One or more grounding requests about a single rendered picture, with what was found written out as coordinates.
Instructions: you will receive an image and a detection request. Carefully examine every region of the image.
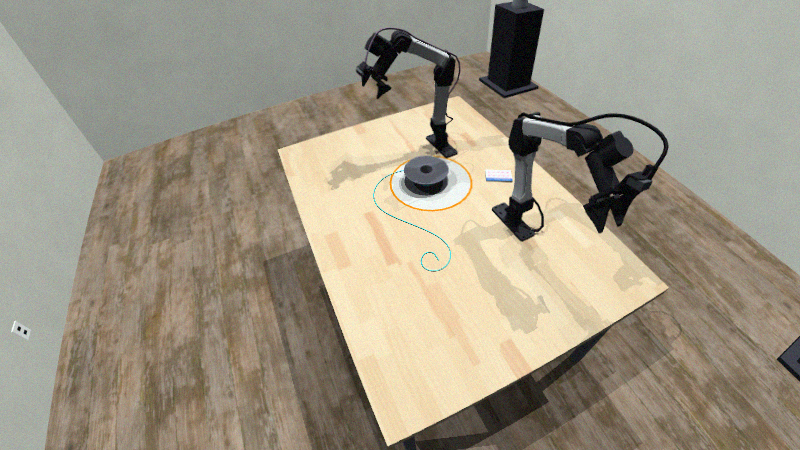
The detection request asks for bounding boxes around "white flat disc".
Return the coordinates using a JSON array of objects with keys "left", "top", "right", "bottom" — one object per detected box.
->
[{"left": 391, "top": 157, "right": 471, "bottom": 210}]

